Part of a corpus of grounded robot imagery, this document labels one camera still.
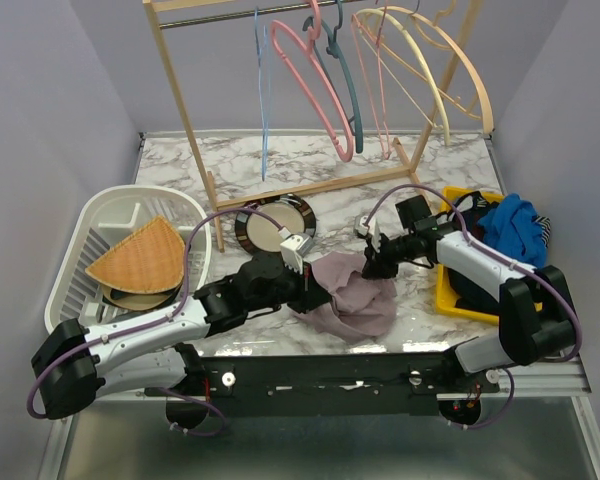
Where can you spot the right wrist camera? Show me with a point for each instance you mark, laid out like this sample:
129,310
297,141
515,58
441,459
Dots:
367,228

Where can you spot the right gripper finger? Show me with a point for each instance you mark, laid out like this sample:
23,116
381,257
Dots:
374,270
371,253

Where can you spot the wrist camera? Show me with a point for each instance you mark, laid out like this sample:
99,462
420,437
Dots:
367,228
293,250

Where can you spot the teal plastic hanger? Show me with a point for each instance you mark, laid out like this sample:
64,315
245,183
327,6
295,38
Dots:
334,50

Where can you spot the blue garment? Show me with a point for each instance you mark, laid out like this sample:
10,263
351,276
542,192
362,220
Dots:
512,229

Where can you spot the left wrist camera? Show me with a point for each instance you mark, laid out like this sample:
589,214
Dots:
293,250

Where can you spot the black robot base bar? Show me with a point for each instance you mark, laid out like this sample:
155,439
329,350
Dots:
420,384

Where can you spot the light blue wire hanger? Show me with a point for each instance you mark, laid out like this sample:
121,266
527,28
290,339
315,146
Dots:
261,36

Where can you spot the yellow plastic bin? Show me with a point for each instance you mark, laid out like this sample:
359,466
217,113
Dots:
445,296

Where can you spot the mauve tank top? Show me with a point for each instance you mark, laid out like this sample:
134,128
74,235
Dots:
359,309

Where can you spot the wooden curved hanger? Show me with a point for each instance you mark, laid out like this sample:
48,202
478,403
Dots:
480,107

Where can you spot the cream plastic hanger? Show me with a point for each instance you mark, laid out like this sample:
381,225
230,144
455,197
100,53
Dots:
425,60

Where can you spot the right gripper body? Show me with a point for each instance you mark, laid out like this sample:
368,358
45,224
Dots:
397,249

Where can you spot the dark rimmed ceramic plate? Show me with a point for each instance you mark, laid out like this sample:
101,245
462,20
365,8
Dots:
256,234

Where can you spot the woven wicker fan tray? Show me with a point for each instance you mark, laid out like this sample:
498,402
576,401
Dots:
148,261

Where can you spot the striped black white garment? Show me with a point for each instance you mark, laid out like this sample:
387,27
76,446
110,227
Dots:
545,224

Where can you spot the dark navy garment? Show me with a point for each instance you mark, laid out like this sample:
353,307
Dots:
473,206

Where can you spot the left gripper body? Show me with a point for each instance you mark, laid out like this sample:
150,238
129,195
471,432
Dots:
290,286

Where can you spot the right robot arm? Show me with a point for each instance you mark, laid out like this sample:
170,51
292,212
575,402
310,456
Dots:
536,315

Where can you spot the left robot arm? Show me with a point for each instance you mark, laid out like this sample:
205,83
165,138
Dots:
71,364

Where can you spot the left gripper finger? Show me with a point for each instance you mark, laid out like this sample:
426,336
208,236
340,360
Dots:
307,305
313,290

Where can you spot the white plastic dish rack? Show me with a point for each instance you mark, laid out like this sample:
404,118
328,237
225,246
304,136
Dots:
106,219

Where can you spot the thin pink hanger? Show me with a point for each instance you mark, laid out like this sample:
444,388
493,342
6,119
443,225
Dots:
376,101

